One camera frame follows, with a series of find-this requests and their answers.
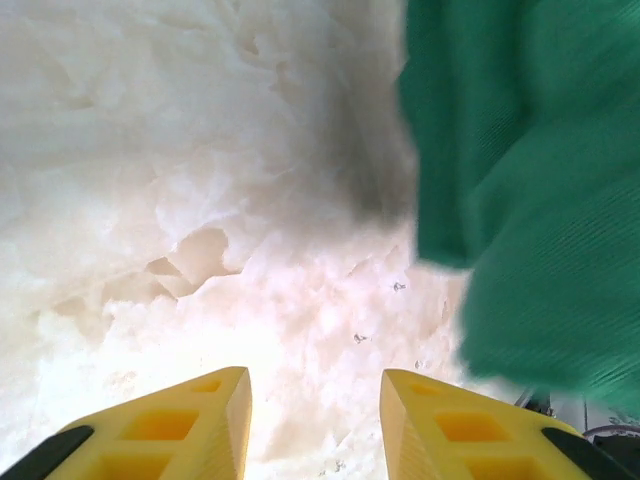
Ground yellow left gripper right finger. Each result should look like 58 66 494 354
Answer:
380 368 640 480

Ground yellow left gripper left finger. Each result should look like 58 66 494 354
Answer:
0 366 253 480

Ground green long pants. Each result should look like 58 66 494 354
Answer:
397 0 640 409

